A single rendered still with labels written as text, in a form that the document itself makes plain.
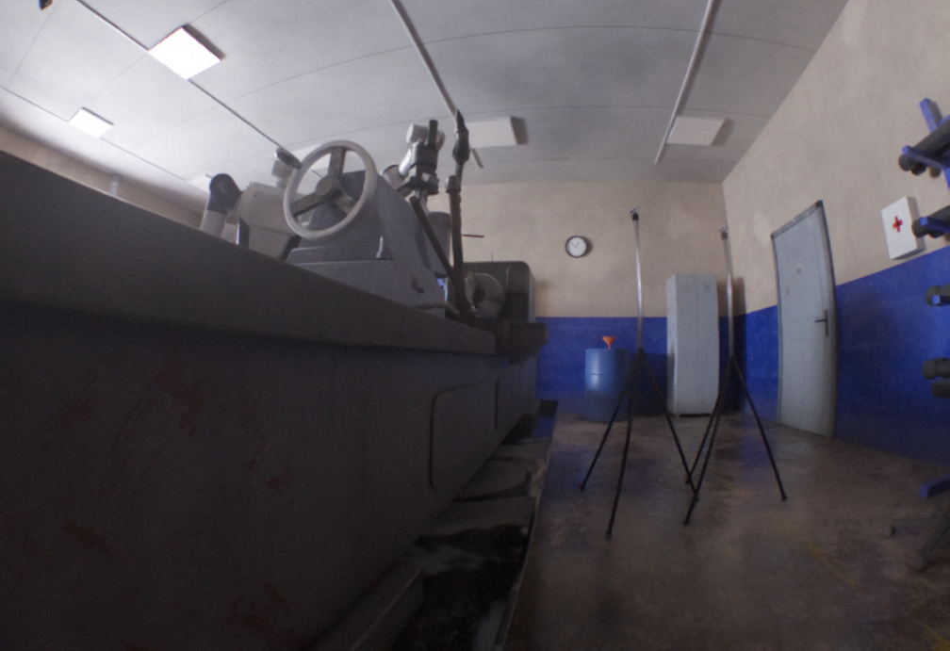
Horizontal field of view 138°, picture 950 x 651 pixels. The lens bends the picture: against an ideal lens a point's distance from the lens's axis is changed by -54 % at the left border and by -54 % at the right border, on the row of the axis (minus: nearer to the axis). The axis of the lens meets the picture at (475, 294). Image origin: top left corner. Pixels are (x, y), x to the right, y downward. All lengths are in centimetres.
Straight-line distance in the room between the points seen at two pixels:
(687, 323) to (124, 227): 525
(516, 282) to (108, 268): 215
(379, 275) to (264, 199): 77
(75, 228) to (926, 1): 348
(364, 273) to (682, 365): 478
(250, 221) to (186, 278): 117
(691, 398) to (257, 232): 494
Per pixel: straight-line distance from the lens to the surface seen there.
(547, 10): 343
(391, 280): 72
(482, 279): 213
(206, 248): 24
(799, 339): 449
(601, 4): 342
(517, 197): 607
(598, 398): 487
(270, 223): 139
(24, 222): 19
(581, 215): 591
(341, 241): 86
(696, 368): 530
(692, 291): 535
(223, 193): 147
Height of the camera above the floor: 77
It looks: 9 degrees up
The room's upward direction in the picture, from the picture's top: 2 degrees clockwise
